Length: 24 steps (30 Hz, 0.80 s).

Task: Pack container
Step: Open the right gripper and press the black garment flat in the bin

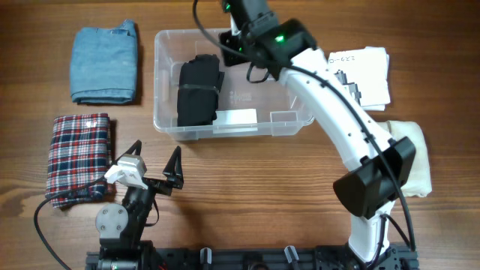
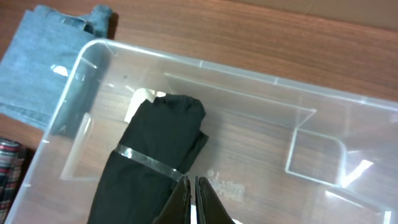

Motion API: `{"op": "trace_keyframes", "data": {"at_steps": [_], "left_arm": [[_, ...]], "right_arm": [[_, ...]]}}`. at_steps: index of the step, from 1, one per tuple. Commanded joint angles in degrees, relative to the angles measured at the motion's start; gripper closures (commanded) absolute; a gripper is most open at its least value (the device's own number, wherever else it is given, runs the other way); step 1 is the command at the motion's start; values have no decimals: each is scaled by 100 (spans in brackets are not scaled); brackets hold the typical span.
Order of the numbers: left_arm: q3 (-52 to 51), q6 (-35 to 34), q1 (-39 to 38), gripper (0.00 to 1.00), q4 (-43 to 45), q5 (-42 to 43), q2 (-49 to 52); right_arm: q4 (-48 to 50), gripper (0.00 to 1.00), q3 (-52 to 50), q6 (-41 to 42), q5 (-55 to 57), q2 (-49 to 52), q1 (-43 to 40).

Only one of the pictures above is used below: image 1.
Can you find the white printed t-shirt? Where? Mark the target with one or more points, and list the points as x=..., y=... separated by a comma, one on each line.
x=364, y=74

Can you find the clear plastic storage bin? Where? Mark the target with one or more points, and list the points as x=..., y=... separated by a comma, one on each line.
x=245, y=108

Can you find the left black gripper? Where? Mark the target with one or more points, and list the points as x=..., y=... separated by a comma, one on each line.
x=173, y=172

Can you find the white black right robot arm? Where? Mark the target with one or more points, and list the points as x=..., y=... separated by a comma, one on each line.
x=378, y=165

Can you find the black cloth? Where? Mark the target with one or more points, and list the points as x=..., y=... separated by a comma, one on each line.
x=200, y=84

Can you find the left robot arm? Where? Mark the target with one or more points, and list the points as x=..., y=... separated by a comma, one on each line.
x=121, y=226

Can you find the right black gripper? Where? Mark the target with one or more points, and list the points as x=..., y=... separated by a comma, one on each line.
x=232, y=58

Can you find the folded blue denim cloth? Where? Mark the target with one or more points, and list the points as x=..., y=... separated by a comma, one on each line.
x=103, y=65

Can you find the cream cloth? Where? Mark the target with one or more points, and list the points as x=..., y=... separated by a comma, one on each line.
x=418, y=183

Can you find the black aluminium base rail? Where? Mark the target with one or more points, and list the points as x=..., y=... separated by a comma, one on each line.
x=321, y=257

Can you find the folded red plaid cloth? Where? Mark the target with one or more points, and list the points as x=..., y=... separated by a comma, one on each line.
x=79, y=154

